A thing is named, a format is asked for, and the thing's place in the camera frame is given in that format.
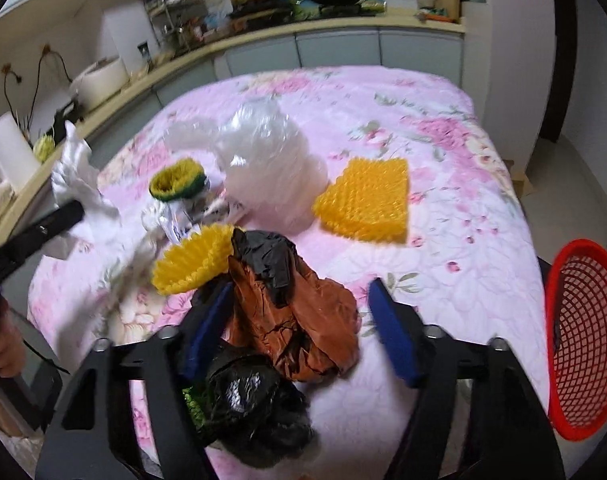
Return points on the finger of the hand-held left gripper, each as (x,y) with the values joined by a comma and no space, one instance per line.
(48,225)

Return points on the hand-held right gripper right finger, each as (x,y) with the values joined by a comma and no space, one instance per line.
(393,335)

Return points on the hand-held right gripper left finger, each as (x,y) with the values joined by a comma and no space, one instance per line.
(208,330)

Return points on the white plastic bag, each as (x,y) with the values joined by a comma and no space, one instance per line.
(78,175)

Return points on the curled yellow foam net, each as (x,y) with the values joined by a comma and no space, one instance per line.
(193,260)

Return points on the green wrapper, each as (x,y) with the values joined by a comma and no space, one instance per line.
(194,402)

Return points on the black plastic bag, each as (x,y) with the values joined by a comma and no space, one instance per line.
(256,405)

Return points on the brown plastic bag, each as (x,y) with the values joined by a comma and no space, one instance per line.
(303,325)

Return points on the yellow green foam net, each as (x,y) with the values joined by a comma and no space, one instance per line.
(176,182)

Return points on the red plastic basket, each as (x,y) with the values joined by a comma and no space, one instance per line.
(553,360)

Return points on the person's left hand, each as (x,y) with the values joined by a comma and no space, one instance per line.
(7,345)

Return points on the white countertop appliance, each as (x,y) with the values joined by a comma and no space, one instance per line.
(3,155)

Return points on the pink floral blanket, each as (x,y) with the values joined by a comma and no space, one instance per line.
(433,260)

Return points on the silver printed wrapper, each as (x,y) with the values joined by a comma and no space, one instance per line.
(183,217)

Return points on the flat yellow foam net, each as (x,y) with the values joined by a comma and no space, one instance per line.
(366,200)

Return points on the dried flower stems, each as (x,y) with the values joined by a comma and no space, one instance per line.
(28,85)

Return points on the white rice cooker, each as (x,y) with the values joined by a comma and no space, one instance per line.
(98,82)

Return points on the clear plastic bag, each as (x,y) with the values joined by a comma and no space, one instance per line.
(268,160)

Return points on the metal spice rack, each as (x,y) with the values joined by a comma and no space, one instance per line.
(171,15)

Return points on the grey kitchen cabinets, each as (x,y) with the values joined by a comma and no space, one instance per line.
(333,47)

